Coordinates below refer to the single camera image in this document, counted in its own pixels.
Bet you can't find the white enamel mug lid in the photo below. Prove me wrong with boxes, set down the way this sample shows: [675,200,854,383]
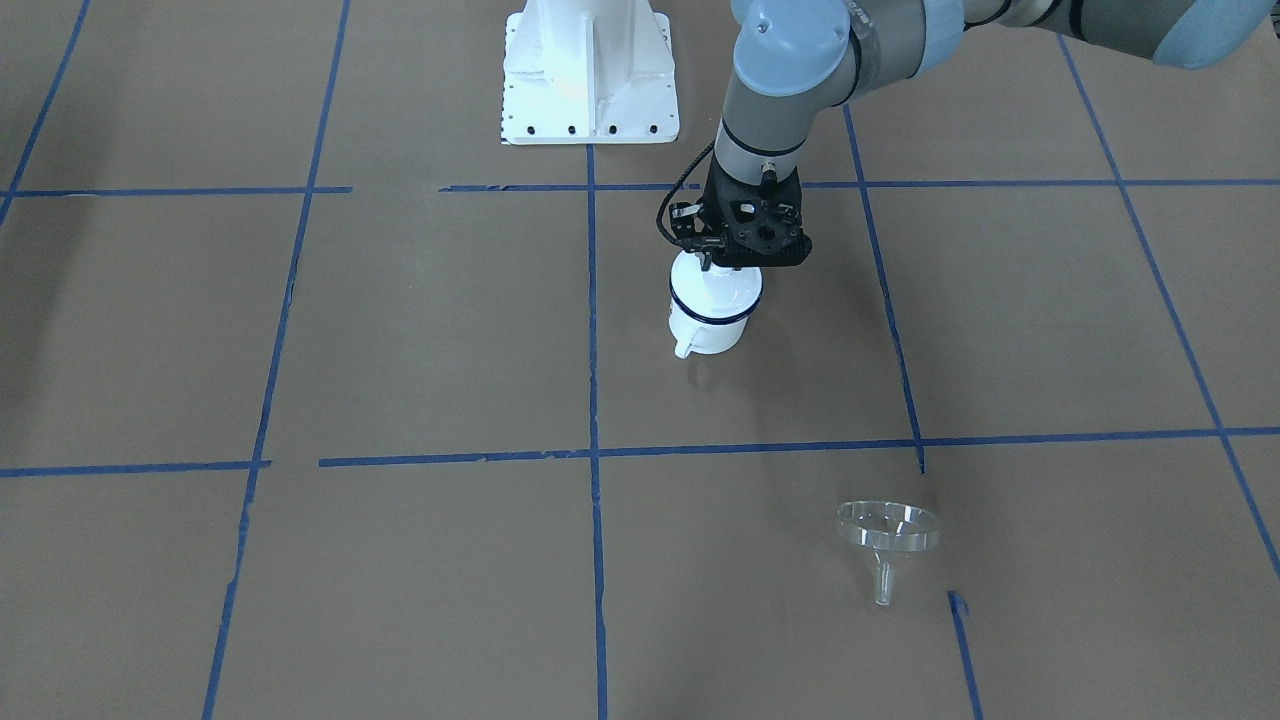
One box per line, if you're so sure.
[669,252,764,325]

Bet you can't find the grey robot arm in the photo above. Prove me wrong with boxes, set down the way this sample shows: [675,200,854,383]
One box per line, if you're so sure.
[655,1,1272,272]

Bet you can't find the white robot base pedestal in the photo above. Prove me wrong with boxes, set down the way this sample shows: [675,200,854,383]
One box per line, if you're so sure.
[500,1,680,146]

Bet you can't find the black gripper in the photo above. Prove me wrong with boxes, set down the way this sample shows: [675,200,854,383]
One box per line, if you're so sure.
[666,165,812,272]

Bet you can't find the white enamel mug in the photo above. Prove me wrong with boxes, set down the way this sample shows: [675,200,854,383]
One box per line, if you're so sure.
[668,302,751,357]

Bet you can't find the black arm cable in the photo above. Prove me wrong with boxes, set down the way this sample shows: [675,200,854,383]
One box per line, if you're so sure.
[657,140,717,246]

